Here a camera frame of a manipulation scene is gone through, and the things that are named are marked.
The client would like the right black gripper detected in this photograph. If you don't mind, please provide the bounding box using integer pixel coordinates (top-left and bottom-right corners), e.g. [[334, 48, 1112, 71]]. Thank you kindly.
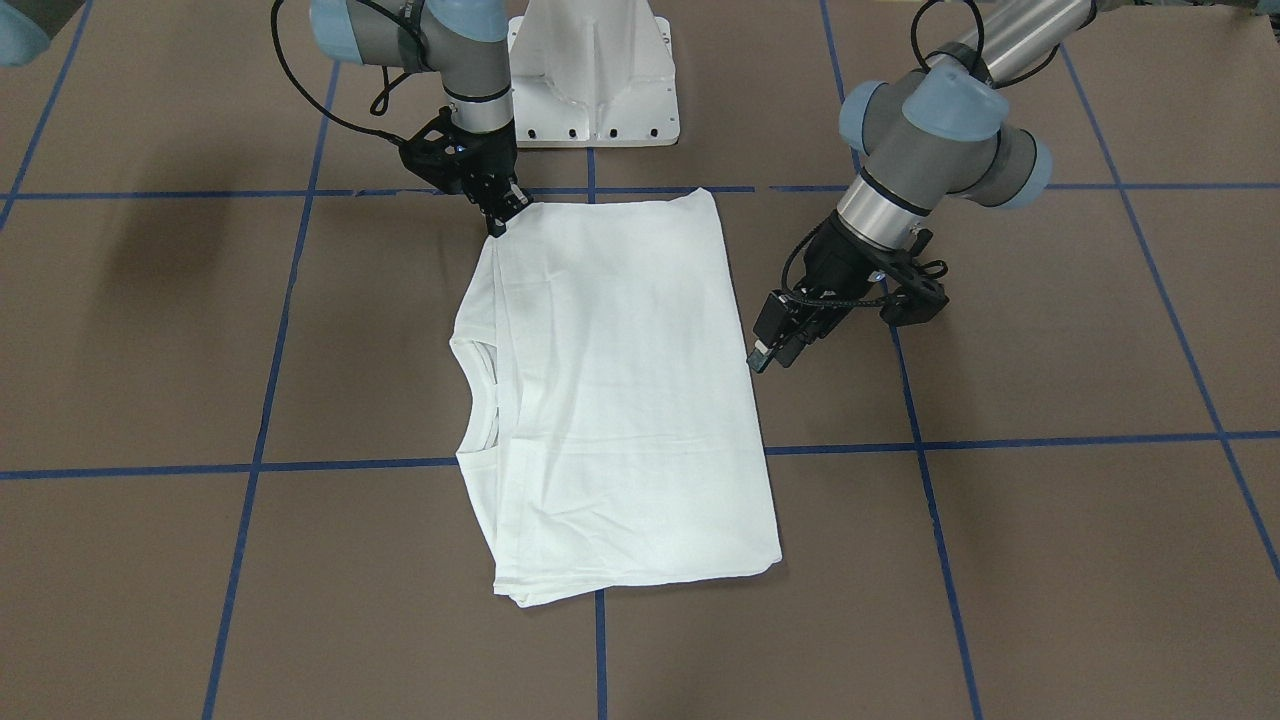
[[399, 108, 532, 238]]

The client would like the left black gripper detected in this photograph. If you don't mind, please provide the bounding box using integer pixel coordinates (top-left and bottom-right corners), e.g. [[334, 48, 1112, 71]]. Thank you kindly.
[[746, 211, 950, 374]]

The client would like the white long-sleeve printed shirt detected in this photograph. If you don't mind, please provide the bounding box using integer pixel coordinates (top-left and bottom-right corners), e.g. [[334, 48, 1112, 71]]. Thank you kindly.
[[449, 190, 783, 609]]

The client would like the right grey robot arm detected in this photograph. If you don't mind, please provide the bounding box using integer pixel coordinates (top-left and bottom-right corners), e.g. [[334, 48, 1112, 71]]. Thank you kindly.
[[308, 1, 531, 237]]

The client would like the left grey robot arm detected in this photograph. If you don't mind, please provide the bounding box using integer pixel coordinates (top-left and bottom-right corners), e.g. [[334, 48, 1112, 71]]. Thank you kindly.
[[748, 1, 1120, 373]]

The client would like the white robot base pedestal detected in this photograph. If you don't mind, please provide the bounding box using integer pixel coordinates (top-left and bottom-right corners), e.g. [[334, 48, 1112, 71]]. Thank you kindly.
[[507, 1, 681, 150]]

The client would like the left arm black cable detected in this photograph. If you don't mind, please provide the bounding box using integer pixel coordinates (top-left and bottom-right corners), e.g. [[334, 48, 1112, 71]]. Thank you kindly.
[[908, 0, 1061, 91]]

